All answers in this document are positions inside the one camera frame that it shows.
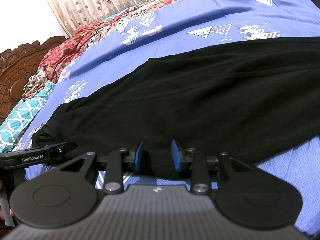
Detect red floral blanket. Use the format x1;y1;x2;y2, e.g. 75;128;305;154
39;21;120;83

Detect teal white patterned pillow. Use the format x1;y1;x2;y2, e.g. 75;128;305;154
0;81;56;153

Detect blue printed bedsheet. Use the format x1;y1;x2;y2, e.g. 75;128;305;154
17;0;320;220

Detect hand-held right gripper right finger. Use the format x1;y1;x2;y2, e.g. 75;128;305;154
171;139;253;195

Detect beige leaf print curtain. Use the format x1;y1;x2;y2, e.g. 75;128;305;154
41;0;209;40

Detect patchwork patterned quilt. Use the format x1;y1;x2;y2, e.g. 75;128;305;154
82;0;250;47

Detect black pants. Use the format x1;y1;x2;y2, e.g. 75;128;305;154
31;36;320;180

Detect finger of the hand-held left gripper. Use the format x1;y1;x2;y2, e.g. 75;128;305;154
44;141;78;157

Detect floral scarf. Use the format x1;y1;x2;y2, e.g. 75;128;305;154
23;69;48;99

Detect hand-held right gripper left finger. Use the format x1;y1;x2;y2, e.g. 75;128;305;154
59;140;145;195

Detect carved wooden headboard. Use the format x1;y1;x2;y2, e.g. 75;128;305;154
0;35;67;126

